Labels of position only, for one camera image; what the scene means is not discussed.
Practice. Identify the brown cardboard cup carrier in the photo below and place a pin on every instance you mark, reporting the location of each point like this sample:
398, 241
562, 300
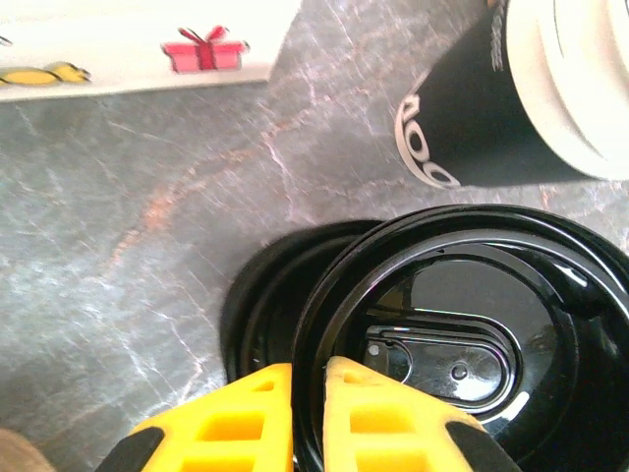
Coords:
17, 452

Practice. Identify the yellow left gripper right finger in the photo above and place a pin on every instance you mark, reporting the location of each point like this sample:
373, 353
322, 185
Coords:
383, 428

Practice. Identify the stack of black paper cups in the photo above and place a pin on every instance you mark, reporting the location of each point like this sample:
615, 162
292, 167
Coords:
467, 98

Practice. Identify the stack of black plastic lids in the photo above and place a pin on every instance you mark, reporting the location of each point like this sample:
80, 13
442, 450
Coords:
255, 305

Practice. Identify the white printed paper gift bag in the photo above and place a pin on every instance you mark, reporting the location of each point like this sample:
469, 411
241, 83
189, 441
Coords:
123, 29

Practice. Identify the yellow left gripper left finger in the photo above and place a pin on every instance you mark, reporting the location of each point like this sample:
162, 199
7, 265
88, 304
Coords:
231, 428

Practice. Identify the black plastic coffee lid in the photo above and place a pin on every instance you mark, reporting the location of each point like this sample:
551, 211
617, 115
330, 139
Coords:
442, 373

